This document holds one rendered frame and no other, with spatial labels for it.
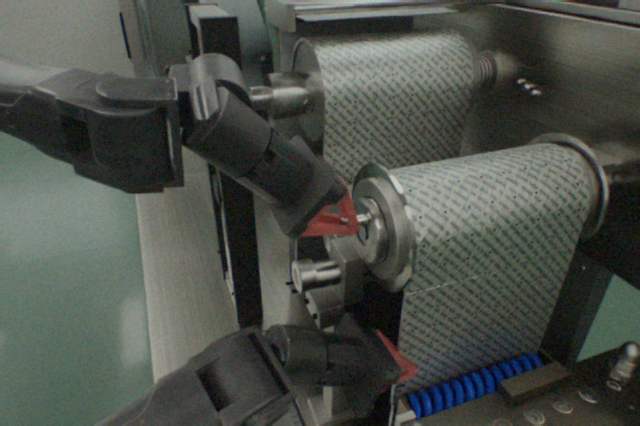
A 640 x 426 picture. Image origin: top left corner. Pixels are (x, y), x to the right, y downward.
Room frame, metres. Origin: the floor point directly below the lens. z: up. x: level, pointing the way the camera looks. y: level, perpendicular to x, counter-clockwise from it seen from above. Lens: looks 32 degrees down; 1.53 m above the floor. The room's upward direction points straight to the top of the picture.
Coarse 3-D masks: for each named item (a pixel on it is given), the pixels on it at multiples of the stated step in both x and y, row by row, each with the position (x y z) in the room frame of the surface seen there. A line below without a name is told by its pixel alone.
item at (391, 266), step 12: (372, 180) 0.44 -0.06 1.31; (588, 180) 0.48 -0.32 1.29; (360, 192) 0.47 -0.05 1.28; (372, 192) 0.44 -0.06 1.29; (384, 192) 0.42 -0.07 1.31; (384, 204) 0.41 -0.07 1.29; (384, 216) 0.41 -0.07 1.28; (396, 216) 0.40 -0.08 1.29; (396, 228) 0.39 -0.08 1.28; (396, 240) 0.38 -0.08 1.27; (396, 252) 0.38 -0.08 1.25; (372, 264) 0.43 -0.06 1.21; (384, 264) 0.40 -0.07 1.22; (396, 264) 0.38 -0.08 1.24; (384, 276) 0.40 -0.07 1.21
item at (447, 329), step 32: (448, 288) 0.40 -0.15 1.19; (480, 288) 0.41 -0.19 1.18; (512, 288) 0.43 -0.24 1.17; (544, 288) 0.45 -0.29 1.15; (416, 320) 0.39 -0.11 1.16; (448, 320) 0.40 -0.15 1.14; (480, 320) 0.42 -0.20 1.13; (512, 320) 0.44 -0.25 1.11; (544, 320) 0.46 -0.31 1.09; (416, 352) 0.39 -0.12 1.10; (448, 352) 0.41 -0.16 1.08; (480, 352) 0.42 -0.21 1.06; (512, 352) 0.45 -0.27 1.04; (416, 384) 0.39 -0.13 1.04; (448, 384) 0.41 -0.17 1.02
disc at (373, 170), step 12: (372, 168) 0.46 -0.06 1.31; (384, 168) 0.44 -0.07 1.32; (360, 180) 0.48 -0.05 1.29; (384, 180) 0.43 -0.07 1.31; (396, 180) 0.42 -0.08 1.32; (396, 192) 0.41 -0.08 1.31; (396, 204) 0.41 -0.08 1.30; (408, 204) 0.39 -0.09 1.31; (408, 216) 0.38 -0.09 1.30; (408, 228) 0.38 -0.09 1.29; (408, 240) 0.38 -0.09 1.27; (408, 252) 0.38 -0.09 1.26; (408, 264) 0.37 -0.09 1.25; (372, 276) 0.44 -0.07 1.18; (396, 276) 0.39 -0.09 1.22; (408, 276) 0.37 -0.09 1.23; (396, 288) 0.39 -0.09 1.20
